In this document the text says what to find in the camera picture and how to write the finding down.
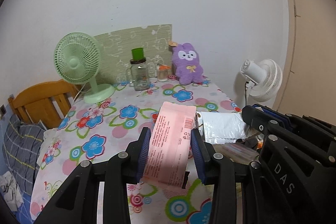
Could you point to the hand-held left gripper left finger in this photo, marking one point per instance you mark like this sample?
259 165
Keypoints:
143 158

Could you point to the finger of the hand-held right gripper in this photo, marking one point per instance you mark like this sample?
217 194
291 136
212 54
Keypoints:
258 121
275 113

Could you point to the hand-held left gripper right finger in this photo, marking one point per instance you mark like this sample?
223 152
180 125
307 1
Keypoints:
198 158

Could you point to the silver foil bag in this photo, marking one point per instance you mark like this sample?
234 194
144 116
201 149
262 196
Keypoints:
223 127

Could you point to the clear packet with pink stripes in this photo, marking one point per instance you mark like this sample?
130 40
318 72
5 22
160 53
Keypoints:
236 151

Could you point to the white fan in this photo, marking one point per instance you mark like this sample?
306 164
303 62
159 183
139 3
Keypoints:
265 82

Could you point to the floral tablecloth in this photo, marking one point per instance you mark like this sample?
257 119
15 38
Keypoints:
110 132

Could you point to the glass jar with green lid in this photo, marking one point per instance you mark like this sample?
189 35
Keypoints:
140 77

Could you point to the small jar with orange lid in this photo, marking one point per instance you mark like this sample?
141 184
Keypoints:
162 74

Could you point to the purple plush bunny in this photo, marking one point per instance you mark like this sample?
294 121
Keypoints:
187 66

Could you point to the beige door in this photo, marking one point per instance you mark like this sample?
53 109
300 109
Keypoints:
312 29

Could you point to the orange paper tag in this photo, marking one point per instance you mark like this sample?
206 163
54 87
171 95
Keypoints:
172 43

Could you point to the green desk fan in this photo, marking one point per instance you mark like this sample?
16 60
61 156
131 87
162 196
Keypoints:
76 61

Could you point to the green patterned board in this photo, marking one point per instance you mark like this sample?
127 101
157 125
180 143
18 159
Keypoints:
113 43

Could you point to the grey plaid bedding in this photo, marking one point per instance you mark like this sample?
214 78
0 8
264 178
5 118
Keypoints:
18 145

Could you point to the white crumpled cloth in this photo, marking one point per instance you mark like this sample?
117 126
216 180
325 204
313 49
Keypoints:
10 187

